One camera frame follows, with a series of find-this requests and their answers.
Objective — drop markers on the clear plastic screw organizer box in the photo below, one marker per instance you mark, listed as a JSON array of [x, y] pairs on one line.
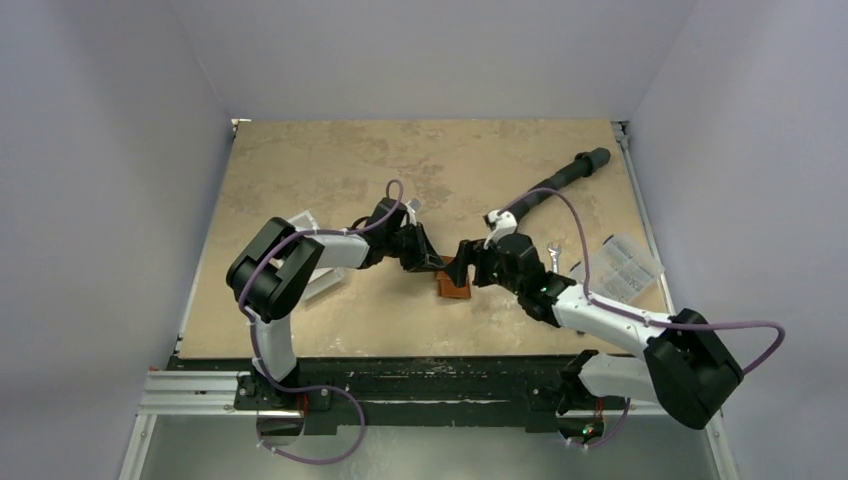
[[623, 269]]

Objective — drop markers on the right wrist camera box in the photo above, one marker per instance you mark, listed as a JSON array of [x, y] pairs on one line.
[[500, 224]]

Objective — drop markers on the small silver wrench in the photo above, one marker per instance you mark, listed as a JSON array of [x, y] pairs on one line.
[[554, 251]]

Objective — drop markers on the brown leather card holder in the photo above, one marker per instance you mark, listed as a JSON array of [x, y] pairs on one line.
[[447, 289]]

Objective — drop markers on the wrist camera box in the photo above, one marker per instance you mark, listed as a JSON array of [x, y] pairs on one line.
[[413, 206], [500, 224]]

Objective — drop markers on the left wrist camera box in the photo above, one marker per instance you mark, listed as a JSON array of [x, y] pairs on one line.
[[413, 206]]

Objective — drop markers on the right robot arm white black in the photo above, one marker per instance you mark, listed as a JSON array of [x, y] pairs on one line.
[[676, 361]]

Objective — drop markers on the aluminium rail at table edge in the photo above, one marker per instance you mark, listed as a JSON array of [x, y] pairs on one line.
[[620, 131]]

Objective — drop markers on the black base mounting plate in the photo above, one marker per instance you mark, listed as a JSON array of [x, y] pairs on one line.
[[537, 393]]

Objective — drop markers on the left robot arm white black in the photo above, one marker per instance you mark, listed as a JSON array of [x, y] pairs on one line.
[[271, 275]]

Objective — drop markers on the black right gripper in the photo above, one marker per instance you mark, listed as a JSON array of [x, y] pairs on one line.
[[483, 264]]

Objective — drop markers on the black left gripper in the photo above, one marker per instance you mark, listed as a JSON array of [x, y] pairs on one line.
[[424, 257]]

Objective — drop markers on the aluminium front frame rail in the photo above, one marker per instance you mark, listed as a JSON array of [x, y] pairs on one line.
[[205, 393]]

